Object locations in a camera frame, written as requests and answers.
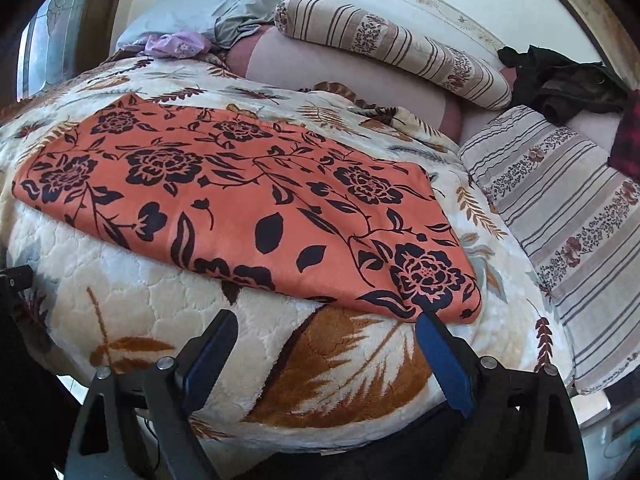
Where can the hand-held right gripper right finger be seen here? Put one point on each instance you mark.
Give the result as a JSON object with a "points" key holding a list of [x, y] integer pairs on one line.
{"points": [[445, 360]]}

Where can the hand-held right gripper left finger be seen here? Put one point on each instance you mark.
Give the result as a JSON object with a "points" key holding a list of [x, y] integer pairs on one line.
{"points": [[207, 355]]}

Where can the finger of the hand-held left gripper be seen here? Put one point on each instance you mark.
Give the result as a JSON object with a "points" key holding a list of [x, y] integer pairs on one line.
{"points": [[15, 279]]}

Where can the orange floral garment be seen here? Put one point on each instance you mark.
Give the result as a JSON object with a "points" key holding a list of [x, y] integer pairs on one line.
{"points": [[225, 195]]}

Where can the cream leaf-print blanket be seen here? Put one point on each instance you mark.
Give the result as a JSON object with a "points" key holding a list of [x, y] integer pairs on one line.
{"points": [[150, 300]]}

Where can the striped floral cushion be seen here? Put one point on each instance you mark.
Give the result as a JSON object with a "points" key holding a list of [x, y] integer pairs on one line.
{"points": [[565, 200]]}

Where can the patterned glass window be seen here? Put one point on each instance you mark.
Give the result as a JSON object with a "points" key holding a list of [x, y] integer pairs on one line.
{"points": [[50, 25]]}

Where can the dark red plaid cloth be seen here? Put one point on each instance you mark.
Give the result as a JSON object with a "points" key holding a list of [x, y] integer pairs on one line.
{"points": [[627, 145]]}

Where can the purple patterned cloth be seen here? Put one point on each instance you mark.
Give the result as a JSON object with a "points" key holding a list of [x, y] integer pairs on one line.
{"points": [[180, 45]]}

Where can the black clothing pile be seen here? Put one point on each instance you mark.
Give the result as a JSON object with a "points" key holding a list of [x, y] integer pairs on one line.
{"points": [[565, 80]]}

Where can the grey-blue pillow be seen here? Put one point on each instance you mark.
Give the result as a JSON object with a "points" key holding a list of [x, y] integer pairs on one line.
{"points": [[170, 15]]}

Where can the pink padded backrest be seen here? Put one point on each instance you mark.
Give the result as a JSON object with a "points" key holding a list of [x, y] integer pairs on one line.
{"points": [[325, 70]]}

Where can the striped floral bolster pillow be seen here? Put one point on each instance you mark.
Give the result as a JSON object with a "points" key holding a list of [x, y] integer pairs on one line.
{"points": [[390, 35]]}

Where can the brown wooden frame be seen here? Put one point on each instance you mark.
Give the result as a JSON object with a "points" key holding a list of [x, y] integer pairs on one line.
{"points": [[600, 10]]}

